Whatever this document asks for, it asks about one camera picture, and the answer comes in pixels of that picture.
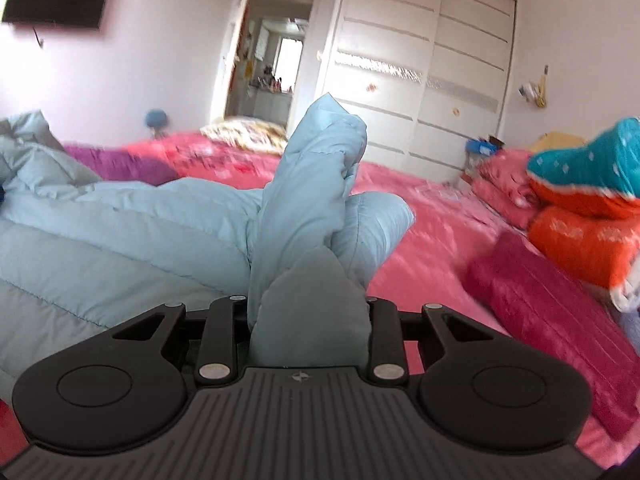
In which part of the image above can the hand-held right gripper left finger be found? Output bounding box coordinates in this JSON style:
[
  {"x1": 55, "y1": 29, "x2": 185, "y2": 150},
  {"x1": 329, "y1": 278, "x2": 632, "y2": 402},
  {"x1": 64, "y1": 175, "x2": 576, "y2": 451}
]
[{"x1": 112, "y1": 296, "x2": 249, "y2": 387}]

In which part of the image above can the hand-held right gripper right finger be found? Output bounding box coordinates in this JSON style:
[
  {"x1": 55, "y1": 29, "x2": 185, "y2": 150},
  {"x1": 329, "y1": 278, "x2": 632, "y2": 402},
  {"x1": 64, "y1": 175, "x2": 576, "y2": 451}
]
[{"x1": 366, "y1": 296, "x2": 526, "y2": 387}]

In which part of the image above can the light blue down jacket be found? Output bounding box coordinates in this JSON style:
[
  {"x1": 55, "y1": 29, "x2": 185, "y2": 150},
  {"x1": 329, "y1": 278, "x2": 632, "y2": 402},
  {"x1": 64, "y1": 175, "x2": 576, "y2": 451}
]
[{"x1": 0, "y1": 92, "x2": 416, "y2": 386}]

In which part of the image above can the dark red down jacket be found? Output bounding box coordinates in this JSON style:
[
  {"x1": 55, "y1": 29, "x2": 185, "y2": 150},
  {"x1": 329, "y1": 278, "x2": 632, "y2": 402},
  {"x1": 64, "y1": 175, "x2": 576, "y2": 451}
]
[{"x1": 465, "y1": 232, "x2": 640, "y2": 441}]

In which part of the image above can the purple down jacket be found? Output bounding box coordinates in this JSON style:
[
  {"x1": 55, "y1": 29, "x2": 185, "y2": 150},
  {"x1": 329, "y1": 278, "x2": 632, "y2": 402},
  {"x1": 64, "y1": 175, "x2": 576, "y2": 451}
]
[{"x1": 62, "y1": 145, "x2": 181, "y2": 186}]

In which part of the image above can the pink folded quilt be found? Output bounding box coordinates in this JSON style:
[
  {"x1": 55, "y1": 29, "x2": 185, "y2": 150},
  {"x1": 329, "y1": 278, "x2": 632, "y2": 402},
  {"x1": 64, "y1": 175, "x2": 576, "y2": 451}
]
[{"x1": 470, "y1": 149, "x2": 543, "y2": 231}]

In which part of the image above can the floral pillow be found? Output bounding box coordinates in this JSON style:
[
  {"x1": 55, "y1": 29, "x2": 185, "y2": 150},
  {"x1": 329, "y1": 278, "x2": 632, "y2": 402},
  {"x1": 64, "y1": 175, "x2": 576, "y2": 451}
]
[{"x1": 200, "y1": 116, "x2": 290, "y2": 156}]

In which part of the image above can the blue storage box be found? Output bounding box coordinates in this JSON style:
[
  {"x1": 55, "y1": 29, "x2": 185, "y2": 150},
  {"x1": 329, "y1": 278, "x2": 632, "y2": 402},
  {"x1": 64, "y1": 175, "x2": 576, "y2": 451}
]
[{"x1": 462, "y1": 136, "x2": 506, "y2": 181}]

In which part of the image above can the orange and teal blanket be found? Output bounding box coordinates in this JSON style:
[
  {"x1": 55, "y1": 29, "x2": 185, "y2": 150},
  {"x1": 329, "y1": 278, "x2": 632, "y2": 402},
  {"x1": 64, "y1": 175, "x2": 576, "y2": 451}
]
[{"x1": 526, "y1": 117, "x2": 640, "y2": 313}]

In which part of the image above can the blue round lamp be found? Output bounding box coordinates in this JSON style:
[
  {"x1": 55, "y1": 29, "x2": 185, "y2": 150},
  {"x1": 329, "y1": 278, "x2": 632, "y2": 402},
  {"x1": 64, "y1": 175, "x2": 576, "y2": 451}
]
[{"x1": 145, "y1": 109, "x2": 170, "y2": 138}]

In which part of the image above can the red cloth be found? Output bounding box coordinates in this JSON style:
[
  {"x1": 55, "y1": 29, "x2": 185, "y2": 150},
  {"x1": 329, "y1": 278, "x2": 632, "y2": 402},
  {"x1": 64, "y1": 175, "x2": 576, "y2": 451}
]
[{"x1": 0, "y1": 400, "x2": 31, "y2": 466}]

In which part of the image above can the yellow cardboard box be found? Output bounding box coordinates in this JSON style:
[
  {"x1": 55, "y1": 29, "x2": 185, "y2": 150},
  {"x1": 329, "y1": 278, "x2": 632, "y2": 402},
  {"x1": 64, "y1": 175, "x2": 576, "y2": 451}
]
[{"x1": 530, "y1": 131, "x2": 588, "y2": 153}]

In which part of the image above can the white room door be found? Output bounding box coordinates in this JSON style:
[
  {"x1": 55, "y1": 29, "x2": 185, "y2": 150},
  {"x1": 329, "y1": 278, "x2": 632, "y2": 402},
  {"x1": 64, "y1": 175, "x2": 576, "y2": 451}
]
[{"x1": 220, "y1": 0, "x2": 255, "y2": 121}]

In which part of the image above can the white wardrobe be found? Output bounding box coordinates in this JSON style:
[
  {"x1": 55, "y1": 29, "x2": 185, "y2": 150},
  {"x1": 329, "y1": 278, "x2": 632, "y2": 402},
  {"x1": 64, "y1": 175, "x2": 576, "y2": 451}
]
[{"x1": 317, "y1": 0, "x2": 518, "y2": 186}]

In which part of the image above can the wall hook with hangings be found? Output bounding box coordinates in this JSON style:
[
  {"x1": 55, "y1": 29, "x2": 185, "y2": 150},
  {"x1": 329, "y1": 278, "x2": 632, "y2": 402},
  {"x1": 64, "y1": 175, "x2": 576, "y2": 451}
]
[{"x1": 517, "y1": 65, "x2": 550, "y2": 108}]

